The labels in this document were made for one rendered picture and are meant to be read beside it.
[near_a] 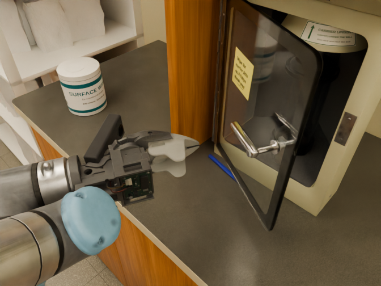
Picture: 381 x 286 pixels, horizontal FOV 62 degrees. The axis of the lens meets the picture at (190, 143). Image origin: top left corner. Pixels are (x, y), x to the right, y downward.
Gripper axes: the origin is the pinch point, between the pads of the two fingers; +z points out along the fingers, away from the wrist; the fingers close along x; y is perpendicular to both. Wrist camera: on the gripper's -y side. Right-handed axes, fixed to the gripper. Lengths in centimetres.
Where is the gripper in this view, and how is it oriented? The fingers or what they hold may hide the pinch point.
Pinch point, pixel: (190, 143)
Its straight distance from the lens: 56.1
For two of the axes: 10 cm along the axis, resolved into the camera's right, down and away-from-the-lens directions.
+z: 9.5, -2.1, 2.4
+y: 3.2, 6.3, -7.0
